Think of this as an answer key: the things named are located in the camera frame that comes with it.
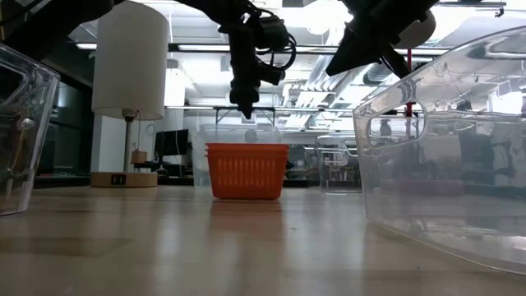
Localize orange plastic basket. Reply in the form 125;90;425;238
205;147;290;156
206;152;289;201

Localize red desk lamp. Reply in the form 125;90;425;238
380;8;465;197

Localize black computer monitor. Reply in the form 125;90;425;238
154;128;191;164

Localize white cylinder shade table lamp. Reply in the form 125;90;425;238
90;0;170;189

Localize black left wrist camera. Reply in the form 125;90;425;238
257;60;288;86

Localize black metal table frame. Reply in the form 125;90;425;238
213;105;277;127

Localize large clear plastic bin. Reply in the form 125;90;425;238
0;42;62;218
314;134;363;195

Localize black aluminium frame rail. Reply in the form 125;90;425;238
157;175;321;189

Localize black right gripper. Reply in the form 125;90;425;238
326;0;441;79

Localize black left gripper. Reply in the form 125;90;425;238
219;20;261;119

